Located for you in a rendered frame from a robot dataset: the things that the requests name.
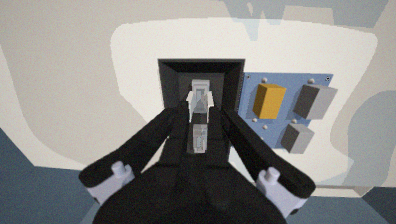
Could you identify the yellow-orange block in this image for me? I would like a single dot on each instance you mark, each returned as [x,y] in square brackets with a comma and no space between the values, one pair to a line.
[268,100]

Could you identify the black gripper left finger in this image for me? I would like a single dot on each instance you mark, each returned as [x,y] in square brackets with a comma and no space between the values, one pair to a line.
[107,175]

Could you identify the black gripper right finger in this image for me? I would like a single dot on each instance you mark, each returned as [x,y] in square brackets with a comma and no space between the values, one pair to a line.
[281,182]

